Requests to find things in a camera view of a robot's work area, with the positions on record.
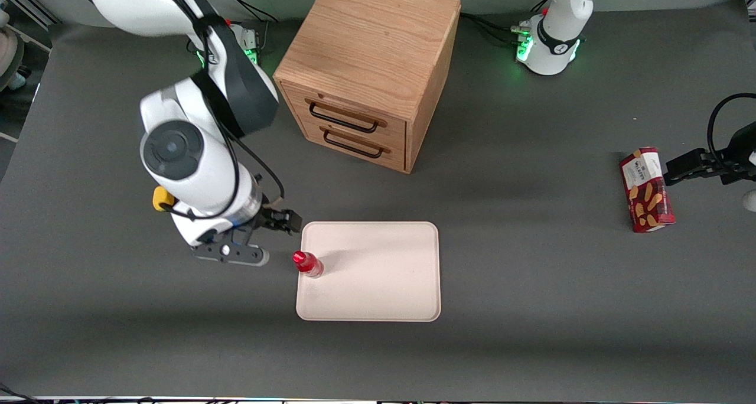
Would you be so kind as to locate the wooden drawer front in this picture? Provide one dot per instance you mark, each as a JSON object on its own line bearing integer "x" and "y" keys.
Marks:
{"x": 396, "y": 153}
{"x": 354, "y": 106}

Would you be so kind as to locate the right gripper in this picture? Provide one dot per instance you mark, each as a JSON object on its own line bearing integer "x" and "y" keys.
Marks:
{"x": 267, "y": 218}

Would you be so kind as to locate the beige plastic tray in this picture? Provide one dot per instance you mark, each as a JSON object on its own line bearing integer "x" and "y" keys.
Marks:
{"x": 378, "y": 274}

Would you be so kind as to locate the beige round object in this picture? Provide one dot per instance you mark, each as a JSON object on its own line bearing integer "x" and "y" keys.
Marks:
{"x": 10, "y": 55}

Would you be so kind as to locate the wooden drawer cabinet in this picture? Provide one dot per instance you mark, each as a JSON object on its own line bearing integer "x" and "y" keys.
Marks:
{"x": 372, "y": 38}

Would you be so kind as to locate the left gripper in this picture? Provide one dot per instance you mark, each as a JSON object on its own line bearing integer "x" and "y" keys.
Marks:
{"x": 734, "y": 157}

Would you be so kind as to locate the yellow lemon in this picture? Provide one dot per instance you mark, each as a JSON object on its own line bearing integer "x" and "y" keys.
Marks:
{"x": 160, "y": 198}

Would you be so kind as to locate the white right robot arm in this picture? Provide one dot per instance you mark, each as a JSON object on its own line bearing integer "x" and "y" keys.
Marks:
{"x": 195, "y": 173}

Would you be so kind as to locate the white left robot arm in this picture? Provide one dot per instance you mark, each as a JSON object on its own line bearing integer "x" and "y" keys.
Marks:
{"x": 558, "y": 32}

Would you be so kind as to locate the red biscuit box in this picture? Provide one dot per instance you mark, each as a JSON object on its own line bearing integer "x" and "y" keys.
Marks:
{"x": 647, "y": 191}

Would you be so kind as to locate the red coke bottle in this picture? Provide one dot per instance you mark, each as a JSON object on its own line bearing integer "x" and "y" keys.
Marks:
{"x": 308, "y": 264}

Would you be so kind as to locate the aluminium frame rail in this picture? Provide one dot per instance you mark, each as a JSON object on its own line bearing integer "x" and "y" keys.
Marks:
{"x": 35, "y": 5}

